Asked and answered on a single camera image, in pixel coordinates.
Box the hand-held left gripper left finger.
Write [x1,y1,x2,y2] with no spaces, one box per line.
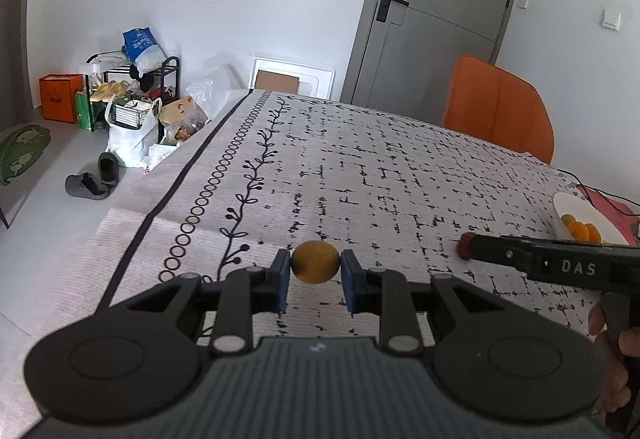
[107,249,291,354]

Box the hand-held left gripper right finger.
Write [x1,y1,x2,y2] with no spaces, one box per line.
[341,249,531,353]

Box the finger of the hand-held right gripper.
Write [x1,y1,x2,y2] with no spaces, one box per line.
[472,234,533,274]
[499,234,618,247]

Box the yellow-green kiwi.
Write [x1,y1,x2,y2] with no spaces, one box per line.
[291,241,342,285]

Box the white bowl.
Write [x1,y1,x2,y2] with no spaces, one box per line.
[552,191,639,248]

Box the person's right hand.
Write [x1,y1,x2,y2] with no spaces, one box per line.
[588,303,640,416]

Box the red printed cloth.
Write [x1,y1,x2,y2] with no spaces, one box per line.
[575,183,640,248]

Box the white patterned tablecloth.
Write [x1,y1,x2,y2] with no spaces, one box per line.
[0,89,640,439]

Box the orange chair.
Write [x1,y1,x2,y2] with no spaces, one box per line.
[441,55,556,166]

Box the plastic bag of snacks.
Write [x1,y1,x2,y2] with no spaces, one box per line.
[162,116,209,146]

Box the brown paper bag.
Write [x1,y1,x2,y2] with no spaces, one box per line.
[159,95,194,130]

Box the brown cardboard sheet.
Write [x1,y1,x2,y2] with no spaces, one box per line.
[254,71,301,94]

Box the white shopping bag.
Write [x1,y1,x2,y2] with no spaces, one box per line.
[104,96,164,168]

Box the clear plastic bag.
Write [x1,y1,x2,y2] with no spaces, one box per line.
[185,66,237,120]

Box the dark grey slipper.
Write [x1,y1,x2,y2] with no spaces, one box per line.
[65,172,111,200]
[97,152,120,186]

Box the white framed board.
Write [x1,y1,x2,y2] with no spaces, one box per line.
[247,57,335,101]

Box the black shoe rack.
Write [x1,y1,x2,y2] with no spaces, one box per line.
[84,53,181,146]

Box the grey door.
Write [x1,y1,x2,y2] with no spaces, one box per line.
[340,0,531,128]

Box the pair of yellow slippers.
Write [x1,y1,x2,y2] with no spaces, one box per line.
[90,81,129,101]

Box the green box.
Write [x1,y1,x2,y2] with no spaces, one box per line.
[75,90,99,132]

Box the blue and white bag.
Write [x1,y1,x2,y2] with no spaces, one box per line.
[122,27,168,74]

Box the orange box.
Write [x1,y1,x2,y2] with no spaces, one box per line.
[39,74,85,124]

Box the green rug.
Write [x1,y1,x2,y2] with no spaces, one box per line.
[0,124,53,188]

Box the black cable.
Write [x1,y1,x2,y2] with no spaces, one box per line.
[555,168,640,216]

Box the black door handle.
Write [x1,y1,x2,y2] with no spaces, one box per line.
[375,0,411,24]

